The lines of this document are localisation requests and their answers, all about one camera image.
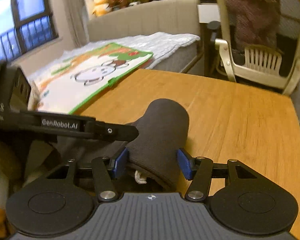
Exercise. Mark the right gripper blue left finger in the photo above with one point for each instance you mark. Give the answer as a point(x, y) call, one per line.
point(105, 170)

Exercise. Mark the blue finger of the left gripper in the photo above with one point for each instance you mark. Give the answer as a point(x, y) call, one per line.
point(114, 132)

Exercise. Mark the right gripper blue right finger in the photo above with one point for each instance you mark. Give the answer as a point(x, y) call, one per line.
point(197, 170)

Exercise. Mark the dark grey knit garment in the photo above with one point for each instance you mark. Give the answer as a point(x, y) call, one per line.
point(152, 165)

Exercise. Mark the yellow duck plush toy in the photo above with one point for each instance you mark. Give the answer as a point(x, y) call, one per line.
point(101, 7)

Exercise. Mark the beige upholstered headboard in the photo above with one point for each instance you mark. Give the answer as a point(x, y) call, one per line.
point(168, 16)

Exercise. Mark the beige curtain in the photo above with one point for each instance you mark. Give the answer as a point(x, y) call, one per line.
point(76, 16)

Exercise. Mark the beige mesh office chair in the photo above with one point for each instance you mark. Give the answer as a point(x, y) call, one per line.
point(277, 69)

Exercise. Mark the brown garment on chair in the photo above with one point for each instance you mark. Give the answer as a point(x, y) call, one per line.
point(257, 22)

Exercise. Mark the window with dark frame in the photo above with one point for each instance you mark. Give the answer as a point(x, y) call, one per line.
point(24, 26)

